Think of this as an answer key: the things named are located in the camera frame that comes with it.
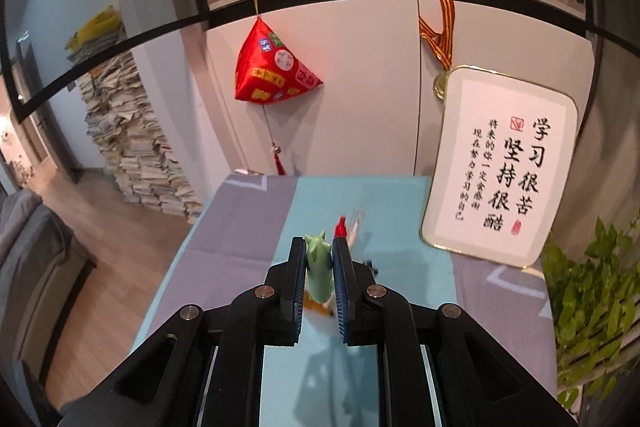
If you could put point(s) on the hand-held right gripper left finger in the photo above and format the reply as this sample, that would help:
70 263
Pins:
290 302

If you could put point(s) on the white pen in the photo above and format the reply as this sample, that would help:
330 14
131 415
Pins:
356 224

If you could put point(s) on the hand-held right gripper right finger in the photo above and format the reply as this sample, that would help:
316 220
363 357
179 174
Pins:
341 287

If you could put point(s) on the dark room door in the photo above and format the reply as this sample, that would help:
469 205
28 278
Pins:
50 132

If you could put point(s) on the framed calligraphy board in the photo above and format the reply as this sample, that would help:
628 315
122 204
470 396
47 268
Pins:
460 207

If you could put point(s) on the light green pen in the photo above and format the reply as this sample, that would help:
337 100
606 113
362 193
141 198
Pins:
319 272

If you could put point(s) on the red pyramid hanging ornament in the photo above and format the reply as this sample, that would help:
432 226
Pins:
270 72

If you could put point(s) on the tall stacks of papers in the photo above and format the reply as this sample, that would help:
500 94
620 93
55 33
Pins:
135 157

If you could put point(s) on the teal and grey tablecloth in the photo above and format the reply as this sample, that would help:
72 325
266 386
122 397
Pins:
240 227

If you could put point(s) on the gold medal with striped ribbon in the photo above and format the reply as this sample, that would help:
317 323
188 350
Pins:
446 27

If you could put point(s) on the white bookshelf cabinet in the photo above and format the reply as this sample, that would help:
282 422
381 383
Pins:
370 82

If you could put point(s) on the grey sofa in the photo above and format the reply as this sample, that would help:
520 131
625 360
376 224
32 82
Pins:
35 257

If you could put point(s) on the green potted plant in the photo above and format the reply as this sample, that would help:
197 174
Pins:
590 297

